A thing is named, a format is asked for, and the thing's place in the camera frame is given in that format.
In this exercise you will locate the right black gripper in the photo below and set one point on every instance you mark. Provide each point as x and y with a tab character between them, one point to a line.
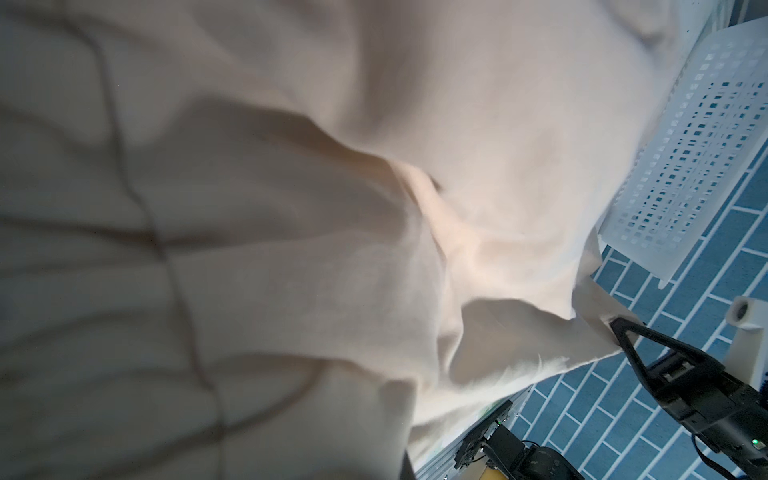
723	412

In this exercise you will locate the beige shorts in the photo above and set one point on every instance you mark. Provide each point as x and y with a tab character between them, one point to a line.
303	239

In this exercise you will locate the white plastic laundry basket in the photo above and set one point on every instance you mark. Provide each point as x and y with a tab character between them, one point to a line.
713	126

